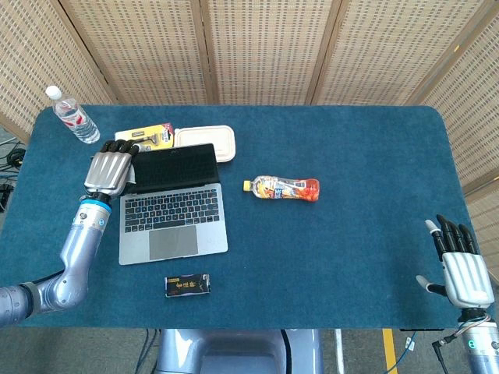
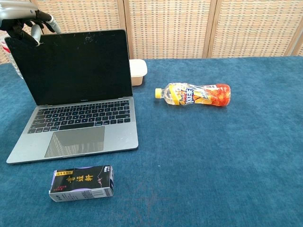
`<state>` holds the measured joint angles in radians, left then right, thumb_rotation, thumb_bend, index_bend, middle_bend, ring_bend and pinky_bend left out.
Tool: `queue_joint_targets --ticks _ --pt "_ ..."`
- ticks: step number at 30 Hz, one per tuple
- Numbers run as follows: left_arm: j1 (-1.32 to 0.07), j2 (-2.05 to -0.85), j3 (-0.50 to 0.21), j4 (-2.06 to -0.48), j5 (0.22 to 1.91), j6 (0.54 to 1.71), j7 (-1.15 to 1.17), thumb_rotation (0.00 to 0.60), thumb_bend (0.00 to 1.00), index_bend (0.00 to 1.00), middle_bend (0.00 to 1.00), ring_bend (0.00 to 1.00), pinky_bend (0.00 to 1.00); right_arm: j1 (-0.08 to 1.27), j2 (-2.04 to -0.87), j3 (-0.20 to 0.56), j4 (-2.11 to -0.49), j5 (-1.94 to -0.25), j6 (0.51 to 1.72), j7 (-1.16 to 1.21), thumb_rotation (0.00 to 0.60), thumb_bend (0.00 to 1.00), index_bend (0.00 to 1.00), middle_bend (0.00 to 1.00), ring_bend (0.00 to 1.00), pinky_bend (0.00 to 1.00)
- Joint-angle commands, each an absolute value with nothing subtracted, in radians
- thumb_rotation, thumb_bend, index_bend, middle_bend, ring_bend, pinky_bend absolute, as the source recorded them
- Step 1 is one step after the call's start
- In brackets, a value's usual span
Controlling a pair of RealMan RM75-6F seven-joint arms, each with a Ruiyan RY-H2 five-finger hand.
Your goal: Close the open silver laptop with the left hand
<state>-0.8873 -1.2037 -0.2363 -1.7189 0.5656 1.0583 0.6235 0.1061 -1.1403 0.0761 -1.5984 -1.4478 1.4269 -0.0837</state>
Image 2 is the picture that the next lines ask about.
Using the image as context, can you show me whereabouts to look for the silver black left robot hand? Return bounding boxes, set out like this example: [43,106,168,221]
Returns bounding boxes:
[0,0,62,47]

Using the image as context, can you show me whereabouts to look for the grey laptop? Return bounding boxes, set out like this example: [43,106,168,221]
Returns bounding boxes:
[4,29,139,165]

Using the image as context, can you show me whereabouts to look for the clear water bottle red label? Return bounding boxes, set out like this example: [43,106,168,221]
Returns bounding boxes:
[0,35,24,80]

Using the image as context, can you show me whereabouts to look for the beige lidded lunch box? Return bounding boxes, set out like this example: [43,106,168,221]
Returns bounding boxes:
[129,59,148,87]

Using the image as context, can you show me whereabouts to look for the woven bamboo folding screen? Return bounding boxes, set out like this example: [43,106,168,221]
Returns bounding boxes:
[0,0,303,65]

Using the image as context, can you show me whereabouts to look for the black ink box gold characters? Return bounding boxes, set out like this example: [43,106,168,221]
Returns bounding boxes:
[49,165,115,203]

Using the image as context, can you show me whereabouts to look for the orange tea plastic bottle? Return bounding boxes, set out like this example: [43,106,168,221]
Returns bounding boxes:
[155,82,232,107]

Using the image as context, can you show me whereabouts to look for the blue carpet table cover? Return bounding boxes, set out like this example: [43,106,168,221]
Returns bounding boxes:
[0,56,303,227]

